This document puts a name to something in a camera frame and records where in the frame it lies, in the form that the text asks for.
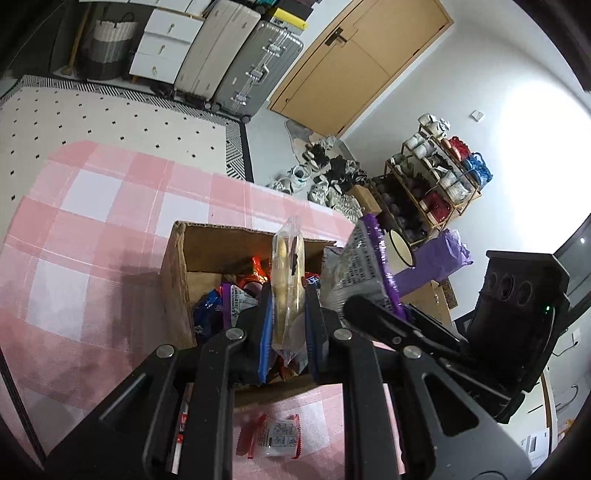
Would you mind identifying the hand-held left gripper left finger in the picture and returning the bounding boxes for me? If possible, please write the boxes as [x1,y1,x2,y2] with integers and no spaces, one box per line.
[45,282,274,480]

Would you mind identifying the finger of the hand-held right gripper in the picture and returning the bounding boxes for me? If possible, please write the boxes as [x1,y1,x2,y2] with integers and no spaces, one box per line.
[345,295,468,361]
[402,303,470,345]

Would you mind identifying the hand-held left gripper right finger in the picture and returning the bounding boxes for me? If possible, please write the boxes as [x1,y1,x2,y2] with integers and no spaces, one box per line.
[304,277,534,480]

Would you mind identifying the grey and purple snack packet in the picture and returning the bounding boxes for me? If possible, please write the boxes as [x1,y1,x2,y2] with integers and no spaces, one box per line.
[219,282,260,329]

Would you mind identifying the blue snack packet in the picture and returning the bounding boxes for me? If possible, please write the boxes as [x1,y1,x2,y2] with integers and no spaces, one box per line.
[192,288,228,345]

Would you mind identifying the red and orange snack packet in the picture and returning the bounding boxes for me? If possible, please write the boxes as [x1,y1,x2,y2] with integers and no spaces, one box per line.
[235,255,273,291]

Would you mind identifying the cream pastry packet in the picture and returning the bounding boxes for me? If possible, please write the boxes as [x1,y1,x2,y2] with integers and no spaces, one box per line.
[271,216,308,382]

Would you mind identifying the brown cardboard box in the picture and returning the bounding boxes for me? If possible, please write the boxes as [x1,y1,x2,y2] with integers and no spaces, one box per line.
[159,220,345,474]

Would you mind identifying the red and white snack packet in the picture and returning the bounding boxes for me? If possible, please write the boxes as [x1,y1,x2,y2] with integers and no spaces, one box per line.
[236,413,301,459]

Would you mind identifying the small cardboard box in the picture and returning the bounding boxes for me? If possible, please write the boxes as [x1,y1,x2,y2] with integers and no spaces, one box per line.
[402,279,456,329]

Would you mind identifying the purple bag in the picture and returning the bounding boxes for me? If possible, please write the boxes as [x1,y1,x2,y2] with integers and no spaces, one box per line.
[392,228,474,299]

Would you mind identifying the white enamel basin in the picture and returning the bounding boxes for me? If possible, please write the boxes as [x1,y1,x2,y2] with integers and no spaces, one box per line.
[387,228,417,269]

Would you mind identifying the brown shoe box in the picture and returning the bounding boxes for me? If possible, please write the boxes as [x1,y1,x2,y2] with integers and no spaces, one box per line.
[346,185,382,216]

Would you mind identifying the wooden shoe rack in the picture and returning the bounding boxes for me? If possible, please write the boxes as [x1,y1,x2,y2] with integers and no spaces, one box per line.
[385,113,493,246]
[387,113,493,241]

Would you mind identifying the pile of sneakers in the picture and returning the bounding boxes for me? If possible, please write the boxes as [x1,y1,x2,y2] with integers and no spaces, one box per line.
[267,134,385,223]

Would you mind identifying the grey door mat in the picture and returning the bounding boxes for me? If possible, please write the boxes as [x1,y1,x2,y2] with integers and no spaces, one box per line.
[283,119,352,158]

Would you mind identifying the silver suitcase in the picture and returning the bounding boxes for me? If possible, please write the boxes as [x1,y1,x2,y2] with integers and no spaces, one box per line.
[210,18,305,121]

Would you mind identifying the white dotted rug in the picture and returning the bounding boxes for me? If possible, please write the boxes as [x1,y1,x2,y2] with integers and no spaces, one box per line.
[0,75,256,223]

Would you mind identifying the wooden door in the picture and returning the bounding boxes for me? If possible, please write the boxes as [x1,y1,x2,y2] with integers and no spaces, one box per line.
[268,0,454,137]

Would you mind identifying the beige suitcase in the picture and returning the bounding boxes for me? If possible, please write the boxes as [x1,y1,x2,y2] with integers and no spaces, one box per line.
[174,0,262,105]

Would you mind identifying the white drawer cabinet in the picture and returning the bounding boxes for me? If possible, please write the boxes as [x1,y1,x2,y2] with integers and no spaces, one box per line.
[129,7,206,86]

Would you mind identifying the black and yellow box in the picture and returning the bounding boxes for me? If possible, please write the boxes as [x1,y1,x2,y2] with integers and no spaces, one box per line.
[268,0,320,29]

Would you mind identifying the woven laundry basket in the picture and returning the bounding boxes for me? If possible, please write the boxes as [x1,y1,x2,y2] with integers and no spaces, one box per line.
[88,18,139,80]

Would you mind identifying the wooden broom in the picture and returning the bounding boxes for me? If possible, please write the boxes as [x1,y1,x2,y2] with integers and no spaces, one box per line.
[61,4,91,77]

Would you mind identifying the white desk with drawers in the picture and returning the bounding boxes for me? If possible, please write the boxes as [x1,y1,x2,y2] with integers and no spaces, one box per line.
[78,0,214,14]

